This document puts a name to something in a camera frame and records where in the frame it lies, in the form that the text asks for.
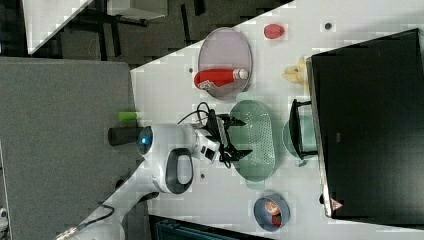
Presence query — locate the black toaster oven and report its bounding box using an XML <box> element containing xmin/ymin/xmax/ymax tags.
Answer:
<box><xmin>306</xmin><ymin>29</ymin><xmax>424</xmax><ymax>229</ymax></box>

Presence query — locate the green toy fruit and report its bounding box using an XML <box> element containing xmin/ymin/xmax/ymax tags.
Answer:
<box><xmin>118</xmin><ymin>112</ymin><xmax>138</xmax><ymax>122</ymax></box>

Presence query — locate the red ketchup bottle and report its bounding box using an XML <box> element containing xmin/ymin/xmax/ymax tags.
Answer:
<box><xmin>194</xmin><ymin>68</ymin><xmax>249</xmax><ymax>90</ymax></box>

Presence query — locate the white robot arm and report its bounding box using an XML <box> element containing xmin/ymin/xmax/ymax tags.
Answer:
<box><xmin>54</xmin><ymin>109</ymin><xmax>250</xmax><ymax>240</ymax></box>

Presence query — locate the small red toy fruit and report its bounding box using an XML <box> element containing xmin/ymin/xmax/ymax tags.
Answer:
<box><xmin>271</xmin><ymin>215</ymin><xmax>282</xmax><ymax>227</ymax></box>

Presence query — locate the red toy strawberry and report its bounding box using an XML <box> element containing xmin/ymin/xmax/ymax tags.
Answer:
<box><xmin>264</xmin><ymin>24</ymin><xmax>285</xmax><ymax>40</ymax></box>

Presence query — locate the green plastic strainer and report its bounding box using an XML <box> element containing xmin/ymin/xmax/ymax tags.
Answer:
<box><xmin>229</xmin><ymin>93</ymin><xmax>276</xmax><ymax>190</ymax></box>

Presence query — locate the green mug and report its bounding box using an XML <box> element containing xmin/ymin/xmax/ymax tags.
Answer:
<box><xmin>282</xmin><ymin>115</ymin><xmax>317</xmax><ymax>167</ymax></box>

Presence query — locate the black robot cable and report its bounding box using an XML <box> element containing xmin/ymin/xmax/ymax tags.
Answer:
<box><xmin>177</xmin><ymin>101</ymin><xmax>212</xmax><ymax>126</ymax></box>

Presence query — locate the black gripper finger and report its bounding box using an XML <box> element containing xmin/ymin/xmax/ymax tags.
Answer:
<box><xmin>230</xmin><ymin>150</ymin><xmax>251</xmax><ymax>161</ymax></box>
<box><xmin>230</xmin><ymin>117</ymin><xmax>246</xmax><ymax>126</ymax></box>

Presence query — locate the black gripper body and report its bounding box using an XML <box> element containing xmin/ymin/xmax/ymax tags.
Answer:
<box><xmin>207</xmin><ymin>109</ymin><xmax>230</xmax><ymax>164</ymax></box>

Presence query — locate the peeled toy banana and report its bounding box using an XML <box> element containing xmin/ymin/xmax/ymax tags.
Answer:
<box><xmin>282</xmin><ymin>57</ymin><xmax>310</xmax><ymax>90</ymax></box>

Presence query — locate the purple round plate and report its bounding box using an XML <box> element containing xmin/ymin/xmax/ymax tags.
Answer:
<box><xmin>196</xmin><ymin>28</ymin><xmax>252</xmax><ymax>100</ymax></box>

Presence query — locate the blue bowl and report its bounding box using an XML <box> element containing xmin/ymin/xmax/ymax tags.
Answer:
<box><xmin>253</xmin><ymin>193</ymin><xmax>290</xmax><ymax>232</ymax></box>

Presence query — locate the orange slice toy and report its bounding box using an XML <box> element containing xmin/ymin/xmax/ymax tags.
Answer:
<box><xmin>265</xmin><ymin>199</ymin><xmax>280</xmax><ymax>215</ymax></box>

